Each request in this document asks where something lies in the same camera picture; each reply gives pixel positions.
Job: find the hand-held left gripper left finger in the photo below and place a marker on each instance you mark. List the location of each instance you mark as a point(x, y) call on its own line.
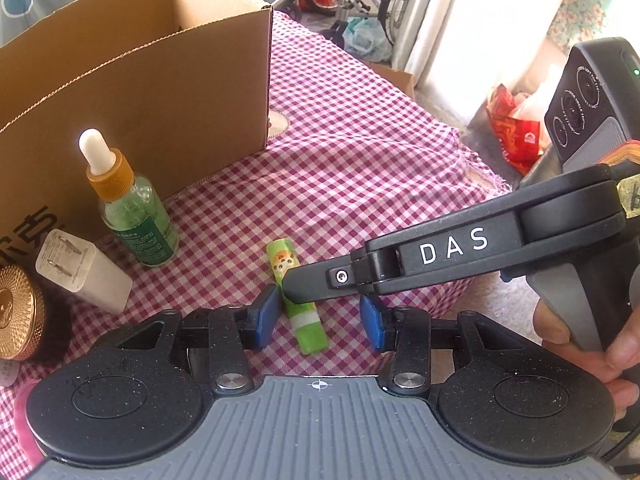
point(265, 315)

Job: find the green glass dropper bottle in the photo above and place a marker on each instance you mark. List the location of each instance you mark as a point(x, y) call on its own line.
point(140, 220)

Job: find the flat cardboard piece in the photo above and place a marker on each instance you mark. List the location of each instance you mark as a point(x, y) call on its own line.
point(395, 77)

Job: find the brown cardboard box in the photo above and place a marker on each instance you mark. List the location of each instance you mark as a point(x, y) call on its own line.
point(175, 110)

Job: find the person's right hand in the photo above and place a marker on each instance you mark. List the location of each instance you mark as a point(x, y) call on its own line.
point(620, 365)

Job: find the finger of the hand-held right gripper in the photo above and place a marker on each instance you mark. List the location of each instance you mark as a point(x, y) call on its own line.
point(310, 280)

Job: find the red snack packet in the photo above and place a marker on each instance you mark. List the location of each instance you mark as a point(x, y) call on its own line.
point(510, 130)

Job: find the white charger plug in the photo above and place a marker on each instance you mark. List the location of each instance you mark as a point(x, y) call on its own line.
point(95, 275)

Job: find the pale blue plastic bag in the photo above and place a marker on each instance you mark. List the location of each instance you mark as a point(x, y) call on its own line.
point(367, 35)

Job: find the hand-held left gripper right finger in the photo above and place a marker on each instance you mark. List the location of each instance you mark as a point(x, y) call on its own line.
point(372, 322)

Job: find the green lip balm tube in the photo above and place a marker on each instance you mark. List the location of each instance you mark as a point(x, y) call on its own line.
point(312, 335)

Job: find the gold lid cosmetic jar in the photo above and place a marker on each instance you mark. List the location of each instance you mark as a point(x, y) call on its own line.
point(15, 310)

